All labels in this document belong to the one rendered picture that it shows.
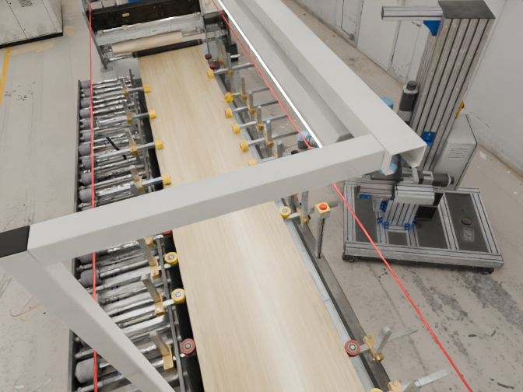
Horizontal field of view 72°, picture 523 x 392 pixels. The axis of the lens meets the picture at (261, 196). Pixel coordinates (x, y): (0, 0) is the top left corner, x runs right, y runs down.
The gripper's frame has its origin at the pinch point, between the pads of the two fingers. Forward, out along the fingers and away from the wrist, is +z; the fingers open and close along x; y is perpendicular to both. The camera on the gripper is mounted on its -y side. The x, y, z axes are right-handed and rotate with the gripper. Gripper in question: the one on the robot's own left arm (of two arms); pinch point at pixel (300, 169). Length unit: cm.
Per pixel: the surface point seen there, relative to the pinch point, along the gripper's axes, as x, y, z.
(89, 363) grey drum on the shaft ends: -181, 28, 11
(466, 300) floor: 66, 132, 97
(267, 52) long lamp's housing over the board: -74, 63, -140
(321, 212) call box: -34, 55, -25
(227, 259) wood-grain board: -86, 26, 6
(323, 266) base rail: -34, 61, 27
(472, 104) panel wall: 263, 6, 61
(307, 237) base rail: -25, 36, 27
